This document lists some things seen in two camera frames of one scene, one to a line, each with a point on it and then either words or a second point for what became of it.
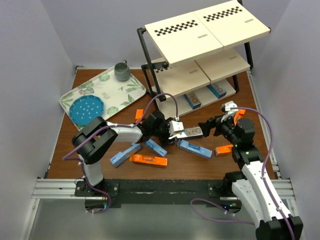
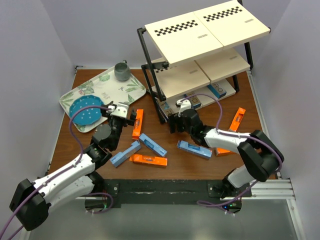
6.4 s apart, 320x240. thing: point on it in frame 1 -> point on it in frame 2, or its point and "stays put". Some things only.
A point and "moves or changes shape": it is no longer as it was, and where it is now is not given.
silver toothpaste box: x=217 y=89 stays put
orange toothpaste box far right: x=239 y=114 stays put
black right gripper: x=206 y=127 -> x=173 y=120
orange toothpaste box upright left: x=139 y=113 stays put
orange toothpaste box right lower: x=223 y=150 stays put
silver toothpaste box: x=193 y=131 moves or changes shape
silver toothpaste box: x=193 y=100 stays put
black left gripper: x=164 y=141 -> x=129 y=121
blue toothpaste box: x=156 y=147 stays put
